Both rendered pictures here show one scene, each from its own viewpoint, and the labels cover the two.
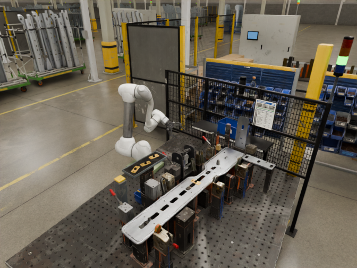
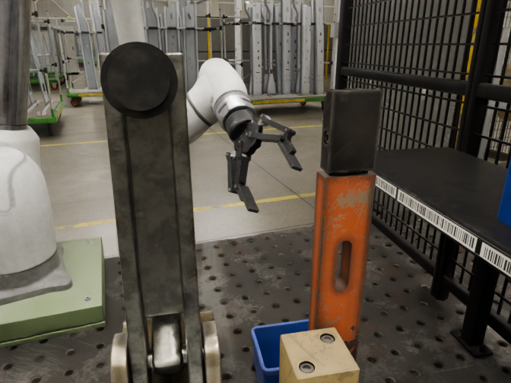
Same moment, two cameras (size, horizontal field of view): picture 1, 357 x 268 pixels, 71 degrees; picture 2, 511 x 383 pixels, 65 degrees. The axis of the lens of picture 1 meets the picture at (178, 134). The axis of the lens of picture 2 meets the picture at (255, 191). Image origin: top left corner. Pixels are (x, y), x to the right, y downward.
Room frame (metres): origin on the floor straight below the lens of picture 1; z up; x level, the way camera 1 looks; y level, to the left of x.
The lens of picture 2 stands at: (1.99, -0.48, 1.22)
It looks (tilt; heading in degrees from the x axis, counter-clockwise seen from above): 20 degrees down; 39
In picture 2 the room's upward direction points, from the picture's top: straight up
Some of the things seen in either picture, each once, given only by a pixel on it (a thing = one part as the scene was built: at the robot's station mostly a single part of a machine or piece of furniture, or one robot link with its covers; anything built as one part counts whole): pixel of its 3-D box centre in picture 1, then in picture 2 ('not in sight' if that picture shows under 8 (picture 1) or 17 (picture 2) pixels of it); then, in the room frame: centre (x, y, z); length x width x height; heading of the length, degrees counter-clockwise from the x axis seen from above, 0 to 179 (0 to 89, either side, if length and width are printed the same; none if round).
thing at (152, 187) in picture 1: (153, 203); not in sight; (1.49, 0.19, 0.90); 0.13 x 0.10 x 0.41; 50
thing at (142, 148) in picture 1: (142, 151); (4, 204); (2.25, 0.37, 0.92); 0.18 x 0.16 x 0.22; 72
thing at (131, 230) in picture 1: (195, 184); not in sight; (1.62, -0.14, 1.00); 1.38 x 0.22 x 0.02; 140
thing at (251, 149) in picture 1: (249, 161); not in sight; (2.13, -0.72, 0.88); 0.08 x 0.08 x 0.36; 50
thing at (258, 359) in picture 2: not in sight; (289, 365); (2.41, -0.21, 0.74); 0.11 x 0.10 x 0.09; 140
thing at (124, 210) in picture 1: (127, 226); not in sight; (1.29, 0.36, 0.88); 0.11 x 0.10 x 0.36; 50
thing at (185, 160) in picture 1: (183, 172); not in sight; (1.85, -0.05, 0.94); 0.18 x 0.13 x 0.49; 140
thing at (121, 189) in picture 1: (122, 203); not in sight; (1.48, 0.43, 0.92); 0.08 x 0.08 x 0.44; 50
